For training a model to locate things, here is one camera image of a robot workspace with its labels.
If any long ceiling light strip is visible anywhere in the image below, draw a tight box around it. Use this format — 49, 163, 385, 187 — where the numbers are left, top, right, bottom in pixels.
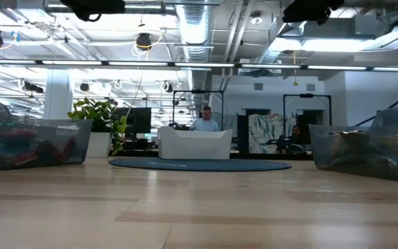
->
0, 59, 398, 73

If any white room column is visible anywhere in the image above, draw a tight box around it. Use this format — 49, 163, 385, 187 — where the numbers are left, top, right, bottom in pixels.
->
43, 68, 73, 120

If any black computer monitor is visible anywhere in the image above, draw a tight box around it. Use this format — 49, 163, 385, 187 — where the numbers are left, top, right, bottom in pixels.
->
114, 107, 152, 139

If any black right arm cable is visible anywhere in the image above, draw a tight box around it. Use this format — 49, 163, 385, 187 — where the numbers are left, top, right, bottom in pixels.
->
354, 82, 398, 127

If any white plastic basket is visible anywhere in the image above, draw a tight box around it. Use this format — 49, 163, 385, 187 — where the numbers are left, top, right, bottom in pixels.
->
157, 126, 234, 160

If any black station frame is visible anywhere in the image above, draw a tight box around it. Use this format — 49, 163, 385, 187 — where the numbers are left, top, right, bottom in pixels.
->
172, 89, 225, 132
283, 93, 332, 146

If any potted green plant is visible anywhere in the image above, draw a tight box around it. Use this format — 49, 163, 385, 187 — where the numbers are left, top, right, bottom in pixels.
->
67, 97, 128, 159

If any black table frame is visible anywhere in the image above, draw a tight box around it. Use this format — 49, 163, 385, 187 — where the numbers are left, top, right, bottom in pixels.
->
108, 149, 314, 161

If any round dark blue mat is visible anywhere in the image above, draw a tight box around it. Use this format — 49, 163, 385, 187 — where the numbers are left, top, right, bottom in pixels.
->
108, 157, 292, 172

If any crumpled grey cover sheet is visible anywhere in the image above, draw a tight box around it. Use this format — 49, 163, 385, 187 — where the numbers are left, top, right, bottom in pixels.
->
249, 113, 295, 154

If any person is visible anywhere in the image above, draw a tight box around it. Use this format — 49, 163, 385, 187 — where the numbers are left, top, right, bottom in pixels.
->
287, 124, 305, 146
189, 106, 220, 133

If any translucent grey plastic bin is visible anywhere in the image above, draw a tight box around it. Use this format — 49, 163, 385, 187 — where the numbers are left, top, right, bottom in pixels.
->
308, 107, 398, 181
0, 97, 93, 172

